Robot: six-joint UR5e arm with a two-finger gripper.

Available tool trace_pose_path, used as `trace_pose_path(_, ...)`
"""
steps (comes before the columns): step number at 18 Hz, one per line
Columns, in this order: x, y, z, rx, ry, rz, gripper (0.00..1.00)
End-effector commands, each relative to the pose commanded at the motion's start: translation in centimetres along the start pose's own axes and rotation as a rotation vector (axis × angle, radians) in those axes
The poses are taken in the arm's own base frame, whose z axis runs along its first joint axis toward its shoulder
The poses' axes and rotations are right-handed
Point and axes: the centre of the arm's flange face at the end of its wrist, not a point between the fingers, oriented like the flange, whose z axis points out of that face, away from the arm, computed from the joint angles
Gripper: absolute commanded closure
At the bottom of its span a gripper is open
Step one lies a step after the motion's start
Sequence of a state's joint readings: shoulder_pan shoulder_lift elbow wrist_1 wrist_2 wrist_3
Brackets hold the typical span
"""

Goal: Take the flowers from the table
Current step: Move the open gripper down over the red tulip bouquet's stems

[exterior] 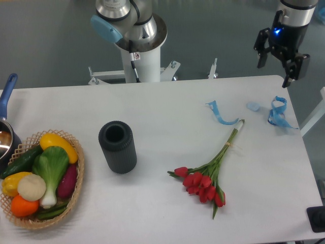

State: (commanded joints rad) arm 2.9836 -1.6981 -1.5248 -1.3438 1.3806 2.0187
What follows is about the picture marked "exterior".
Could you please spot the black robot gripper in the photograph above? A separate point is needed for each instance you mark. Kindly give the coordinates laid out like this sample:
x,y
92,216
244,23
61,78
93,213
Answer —
x,y
285,41

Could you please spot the red tulip bouquet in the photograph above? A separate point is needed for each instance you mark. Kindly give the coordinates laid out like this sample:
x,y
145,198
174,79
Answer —
x,y
203,181

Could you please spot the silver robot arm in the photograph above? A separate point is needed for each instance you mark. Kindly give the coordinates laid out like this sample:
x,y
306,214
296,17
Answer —
x,y
139,34

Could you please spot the light blue cap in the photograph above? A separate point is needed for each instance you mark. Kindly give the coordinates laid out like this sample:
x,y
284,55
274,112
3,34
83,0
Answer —
x,y
253,106

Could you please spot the curled blue ribbon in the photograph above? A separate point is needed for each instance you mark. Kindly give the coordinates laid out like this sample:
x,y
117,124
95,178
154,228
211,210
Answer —
x,y
276,115

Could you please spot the blue ribbon strip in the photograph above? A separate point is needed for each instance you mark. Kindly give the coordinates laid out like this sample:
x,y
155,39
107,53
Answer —
x,y
214,107

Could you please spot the black device at edge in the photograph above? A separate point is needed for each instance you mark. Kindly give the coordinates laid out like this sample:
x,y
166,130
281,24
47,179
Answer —
x,y
316,218

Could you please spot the dark grey ribbed vase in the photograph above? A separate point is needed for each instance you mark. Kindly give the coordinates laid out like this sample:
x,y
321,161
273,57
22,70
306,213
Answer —
x,y
117,143

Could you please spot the yellow squash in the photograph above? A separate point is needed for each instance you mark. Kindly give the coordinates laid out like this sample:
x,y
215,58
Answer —
x,y
51,139

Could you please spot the purple sweet potato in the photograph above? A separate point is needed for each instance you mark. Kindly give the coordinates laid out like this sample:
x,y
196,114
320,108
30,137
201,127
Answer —
x,y
68,182

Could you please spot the green bok choy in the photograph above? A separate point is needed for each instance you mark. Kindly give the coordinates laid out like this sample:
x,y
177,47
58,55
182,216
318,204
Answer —
x,y
51,166

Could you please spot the woven wicker basket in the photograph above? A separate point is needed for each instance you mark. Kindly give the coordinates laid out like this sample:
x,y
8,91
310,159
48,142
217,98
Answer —
x,y
33,222

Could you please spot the dark green cucumber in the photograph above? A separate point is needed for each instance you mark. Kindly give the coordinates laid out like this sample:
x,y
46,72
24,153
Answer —
x,y
23,163

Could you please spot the green bean pods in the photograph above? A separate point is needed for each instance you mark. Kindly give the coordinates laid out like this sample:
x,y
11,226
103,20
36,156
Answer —
x,y
52,212

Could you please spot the beige round bun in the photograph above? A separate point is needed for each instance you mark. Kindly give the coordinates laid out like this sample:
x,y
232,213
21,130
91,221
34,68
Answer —
x,y
31,187

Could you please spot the yellow bell pepper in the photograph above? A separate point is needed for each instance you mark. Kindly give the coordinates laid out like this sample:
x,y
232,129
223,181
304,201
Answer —
x,y
10,183

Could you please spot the orange fruit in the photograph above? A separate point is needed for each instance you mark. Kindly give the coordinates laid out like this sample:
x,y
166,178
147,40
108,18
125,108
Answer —
x,y
23,208

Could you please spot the white frame at right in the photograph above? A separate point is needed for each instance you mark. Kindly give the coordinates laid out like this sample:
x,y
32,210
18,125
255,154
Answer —
x,y
313,117

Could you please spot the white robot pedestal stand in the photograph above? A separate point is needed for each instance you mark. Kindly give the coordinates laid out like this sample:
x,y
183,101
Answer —
x,y
138,67

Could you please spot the blue handled saucepan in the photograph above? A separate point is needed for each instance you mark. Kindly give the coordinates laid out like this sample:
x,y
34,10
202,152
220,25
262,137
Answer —
x,y
9,139

